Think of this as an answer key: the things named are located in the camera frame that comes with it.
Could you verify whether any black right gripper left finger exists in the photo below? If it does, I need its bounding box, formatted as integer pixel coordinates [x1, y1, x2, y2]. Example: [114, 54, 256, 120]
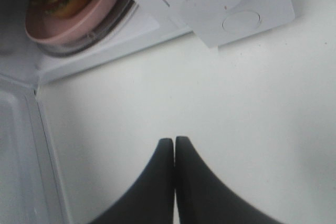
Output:
[92, 138, 175, 223]

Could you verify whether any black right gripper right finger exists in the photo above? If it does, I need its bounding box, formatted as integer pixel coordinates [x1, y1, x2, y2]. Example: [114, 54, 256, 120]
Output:
[175, 136, 280, 223]

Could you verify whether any round white door button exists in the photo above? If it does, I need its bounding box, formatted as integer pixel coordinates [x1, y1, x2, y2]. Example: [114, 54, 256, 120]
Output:
[222, 10, 260, 33]

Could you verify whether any pink round plate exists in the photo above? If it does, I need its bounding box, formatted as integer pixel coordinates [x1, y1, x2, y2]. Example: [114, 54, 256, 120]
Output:
[25, 0, 117, 45]

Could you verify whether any white microwave oven body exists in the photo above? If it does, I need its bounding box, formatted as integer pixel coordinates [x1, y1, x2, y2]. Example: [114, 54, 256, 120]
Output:
[1, 0, 295, 88]

